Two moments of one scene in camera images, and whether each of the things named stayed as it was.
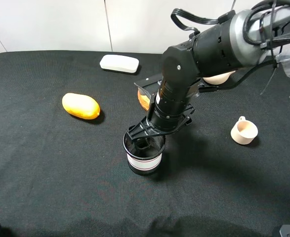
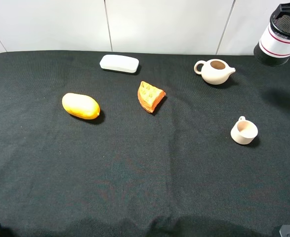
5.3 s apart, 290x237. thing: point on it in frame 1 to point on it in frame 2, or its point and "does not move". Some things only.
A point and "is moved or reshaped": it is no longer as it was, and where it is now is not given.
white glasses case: [119, 63] does not move
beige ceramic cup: [243, 131] does not move
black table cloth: [56, 165] does not move
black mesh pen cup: [144, 155] is moved or reshaped
